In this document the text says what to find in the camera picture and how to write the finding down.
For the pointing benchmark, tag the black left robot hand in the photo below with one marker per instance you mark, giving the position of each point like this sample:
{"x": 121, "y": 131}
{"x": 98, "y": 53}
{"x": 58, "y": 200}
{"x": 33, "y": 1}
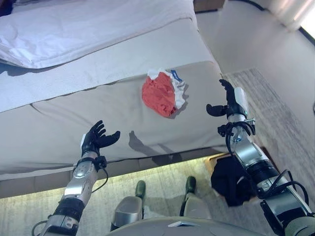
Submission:
{"x": 94, "y": 141}

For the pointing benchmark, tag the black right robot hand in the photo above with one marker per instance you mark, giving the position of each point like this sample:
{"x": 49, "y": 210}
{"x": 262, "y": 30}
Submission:
{"x": 237, "y": 105}

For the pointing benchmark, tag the white garment with blue label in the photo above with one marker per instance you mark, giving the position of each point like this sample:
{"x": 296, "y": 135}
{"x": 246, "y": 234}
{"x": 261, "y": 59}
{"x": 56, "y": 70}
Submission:
{"x": 179, "y": 93}

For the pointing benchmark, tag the black garment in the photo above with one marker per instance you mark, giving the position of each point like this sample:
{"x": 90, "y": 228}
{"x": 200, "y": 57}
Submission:
{"x": 229, "y": 179}

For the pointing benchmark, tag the orange garment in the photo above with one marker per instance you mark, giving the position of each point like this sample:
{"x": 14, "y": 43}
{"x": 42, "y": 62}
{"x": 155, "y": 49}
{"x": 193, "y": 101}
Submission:
{"x": 157, "y": 96}

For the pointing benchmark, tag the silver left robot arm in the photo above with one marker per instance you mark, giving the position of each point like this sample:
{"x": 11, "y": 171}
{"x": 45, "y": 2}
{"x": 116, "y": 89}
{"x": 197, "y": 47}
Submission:
{"x": 78, "y": 182}

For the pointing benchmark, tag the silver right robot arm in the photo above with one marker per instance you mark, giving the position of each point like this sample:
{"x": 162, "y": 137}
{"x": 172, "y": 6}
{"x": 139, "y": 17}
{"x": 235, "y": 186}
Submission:
{"x": 251, "y": 155}

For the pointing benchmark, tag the beige bed runner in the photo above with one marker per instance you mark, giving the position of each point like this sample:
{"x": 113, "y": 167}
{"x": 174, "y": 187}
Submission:
{"x": 73, "y": 123}

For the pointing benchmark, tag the large bed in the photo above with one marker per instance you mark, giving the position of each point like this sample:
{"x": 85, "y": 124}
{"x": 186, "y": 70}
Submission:
{"x": 98, "y": 110}

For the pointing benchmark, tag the brown woven basket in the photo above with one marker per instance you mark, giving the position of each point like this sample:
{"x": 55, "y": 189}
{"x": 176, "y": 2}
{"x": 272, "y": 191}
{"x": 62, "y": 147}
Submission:
{"x": 209, "y": 162}

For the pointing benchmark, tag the grey striped rug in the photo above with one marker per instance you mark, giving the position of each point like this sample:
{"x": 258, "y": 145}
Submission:
{"x": 270, "y": 110}

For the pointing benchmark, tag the silver left robot leg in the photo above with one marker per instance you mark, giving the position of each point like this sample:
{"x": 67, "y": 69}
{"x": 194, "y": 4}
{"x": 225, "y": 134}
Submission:
{"x": 128, "y": 209}

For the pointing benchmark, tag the silver robot leg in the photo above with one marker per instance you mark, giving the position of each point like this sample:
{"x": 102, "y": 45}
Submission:
{"x": 128, "y": 209}
{"x": 194, "y": 204}

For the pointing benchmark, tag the brown nightstand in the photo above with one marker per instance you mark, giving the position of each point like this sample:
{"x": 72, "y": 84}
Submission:
{"x": 209, "y": 5}

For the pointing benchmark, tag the silver right robot leg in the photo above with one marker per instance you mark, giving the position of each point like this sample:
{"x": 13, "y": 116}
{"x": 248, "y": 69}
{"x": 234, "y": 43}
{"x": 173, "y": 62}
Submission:
{"x": 194, "y": 204}

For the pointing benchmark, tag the sheer white curtain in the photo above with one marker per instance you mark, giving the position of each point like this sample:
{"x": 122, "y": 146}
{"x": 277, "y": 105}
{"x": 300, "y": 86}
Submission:
{"x": 290, "y": 12}

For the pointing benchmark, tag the white duvet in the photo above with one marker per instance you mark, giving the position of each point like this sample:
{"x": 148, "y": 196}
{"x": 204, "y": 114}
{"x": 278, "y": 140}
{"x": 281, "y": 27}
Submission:
{"x": 86, "y": 32}

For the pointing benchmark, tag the grey robot torso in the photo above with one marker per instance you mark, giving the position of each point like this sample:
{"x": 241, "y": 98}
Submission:
{"x": 184, "y": 228}

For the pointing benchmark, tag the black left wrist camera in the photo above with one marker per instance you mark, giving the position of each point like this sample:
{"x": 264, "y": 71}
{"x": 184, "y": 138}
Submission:
{"x": 101, "y": 163}

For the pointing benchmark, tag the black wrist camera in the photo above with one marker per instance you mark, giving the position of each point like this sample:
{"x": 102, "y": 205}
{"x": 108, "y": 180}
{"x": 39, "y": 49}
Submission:
{"x": 222, "y": 130}
{"x": 101, "y": 163}

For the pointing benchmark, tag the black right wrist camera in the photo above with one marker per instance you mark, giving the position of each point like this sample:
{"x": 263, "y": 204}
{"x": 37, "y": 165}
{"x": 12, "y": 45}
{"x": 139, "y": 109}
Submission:
{"x": 222, "y": 130}

